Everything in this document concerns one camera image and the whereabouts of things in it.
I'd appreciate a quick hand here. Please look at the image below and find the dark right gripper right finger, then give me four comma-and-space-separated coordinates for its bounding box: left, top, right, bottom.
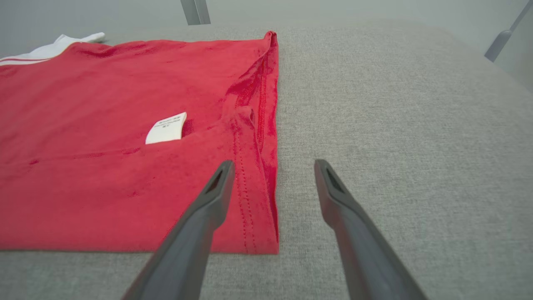
314, 159, 427, 300

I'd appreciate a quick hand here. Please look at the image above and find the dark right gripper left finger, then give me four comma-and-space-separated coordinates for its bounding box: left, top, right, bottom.
121, 160, 236, 300

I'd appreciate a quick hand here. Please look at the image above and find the red white t-shirt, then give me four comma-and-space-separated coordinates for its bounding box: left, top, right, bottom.
0, 31, 279, 255

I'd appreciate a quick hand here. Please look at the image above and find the grey fabric sofa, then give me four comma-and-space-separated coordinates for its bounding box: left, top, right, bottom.
0, 19, 533, 300

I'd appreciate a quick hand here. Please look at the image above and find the grey metal strut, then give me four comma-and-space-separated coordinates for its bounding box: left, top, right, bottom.
484, 0, 533, 63

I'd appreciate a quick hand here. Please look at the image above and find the grey metal partition post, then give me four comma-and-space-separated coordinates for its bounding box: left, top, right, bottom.
180, 0, 212, 26

